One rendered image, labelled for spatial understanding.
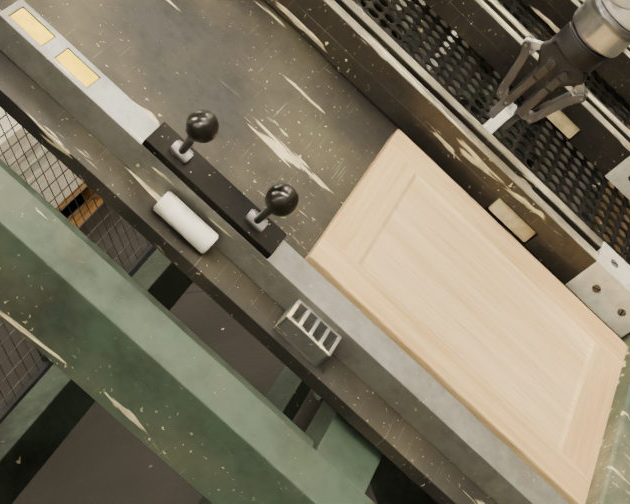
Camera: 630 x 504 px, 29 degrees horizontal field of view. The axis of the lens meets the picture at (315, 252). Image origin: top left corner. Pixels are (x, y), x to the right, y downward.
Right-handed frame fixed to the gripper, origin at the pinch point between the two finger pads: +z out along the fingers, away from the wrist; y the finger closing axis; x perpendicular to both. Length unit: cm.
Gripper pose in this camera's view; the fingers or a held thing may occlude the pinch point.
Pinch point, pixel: (496, 121)
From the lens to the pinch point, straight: 191.5
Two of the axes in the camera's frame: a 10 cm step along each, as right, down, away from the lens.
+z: -5.8, 5.3, 6.2
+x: -3.6, 5.1, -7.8
